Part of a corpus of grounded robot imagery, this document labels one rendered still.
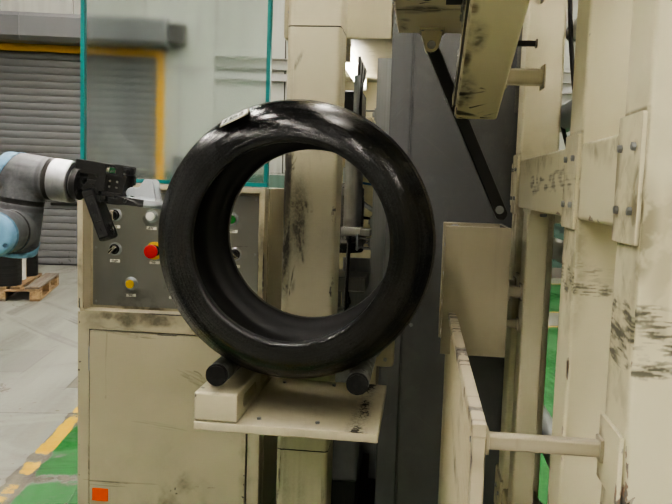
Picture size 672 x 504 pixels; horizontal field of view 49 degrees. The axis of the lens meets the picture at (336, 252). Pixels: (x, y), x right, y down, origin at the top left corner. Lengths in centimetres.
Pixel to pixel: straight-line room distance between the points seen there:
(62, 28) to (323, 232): 939
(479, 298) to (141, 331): 100
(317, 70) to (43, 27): 939
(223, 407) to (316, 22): 91
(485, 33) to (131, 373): 140
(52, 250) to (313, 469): 967
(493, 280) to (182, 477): 110
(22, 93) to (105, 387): 939
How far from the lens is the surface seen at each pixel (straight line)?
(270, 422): 151
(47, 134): 1130
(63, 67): 1133
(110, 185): 160
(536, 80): 159
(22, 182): 166
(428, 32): 171
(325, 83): 178
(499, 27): 133
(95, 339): 224
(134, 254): 221
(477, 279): 170
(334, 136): 138
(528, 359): 176
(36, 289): 805
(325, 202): 176
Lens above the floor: 128
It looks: 5 degrees down
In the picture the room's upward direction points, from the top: 2 degrees clockwise
